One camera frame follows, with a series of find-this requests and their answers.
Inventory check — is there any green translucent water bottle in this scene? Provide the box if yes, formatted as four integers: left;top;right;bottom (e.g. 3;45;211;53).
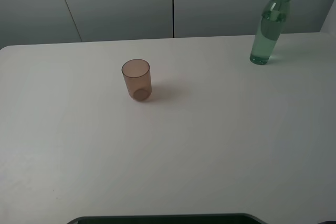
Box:
249;0;291;65

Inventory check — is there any pink translucent plastic cup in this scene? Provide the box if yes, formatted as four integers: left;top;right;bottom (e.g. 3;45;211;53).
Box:
121;59;152;101

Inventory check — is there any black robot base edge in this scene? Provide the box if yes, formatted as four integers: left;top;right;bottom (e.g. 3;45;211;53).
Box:
70;214;264;224

